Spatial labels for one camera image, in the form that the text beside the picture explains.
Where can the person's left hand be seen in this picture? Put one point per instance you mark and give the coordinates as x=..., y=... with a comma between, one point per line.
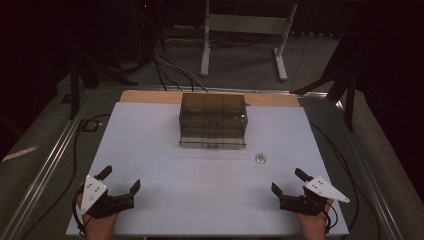
x=98, y=228

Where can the black floor socket box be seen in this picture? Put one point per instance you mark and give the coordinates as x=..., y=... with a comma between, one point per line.
x=89, y=125

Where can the black tripod stand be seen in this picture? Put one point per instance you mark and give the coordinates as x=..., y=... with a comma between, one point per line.
x=348, y=90
x=76, y=86

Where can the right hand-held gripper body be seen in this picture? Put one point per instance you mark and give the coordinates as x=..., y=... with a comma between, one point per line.
x=321, y=189

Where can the white metal stand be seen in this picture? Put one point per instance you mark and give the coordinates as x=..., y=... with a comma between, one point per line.
x=246, y=24

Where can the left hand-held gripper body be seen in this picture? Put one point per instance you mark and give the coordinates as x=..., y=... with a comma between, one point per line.
x=93, y=193

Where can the aluminium floor rail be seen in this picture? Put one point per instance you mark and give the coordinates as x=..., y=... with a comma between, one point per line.
x=43, y=180
x=370, y=180

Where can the white table cover sheet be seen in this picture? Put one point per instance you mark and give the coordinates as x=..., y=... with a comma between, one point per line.
x=200, y=193

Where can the person's right hand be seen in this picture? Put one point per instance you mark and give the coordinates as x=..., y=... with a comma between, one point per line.
x=316, y=226

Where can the smoky transparent drawer box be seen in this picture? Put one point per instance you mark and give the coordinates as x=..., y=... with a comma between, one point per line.
x=213, y=121

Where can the small hexagonal white object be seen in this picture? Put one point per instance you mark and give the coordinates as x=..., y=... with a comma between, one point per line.
x=261, y=158

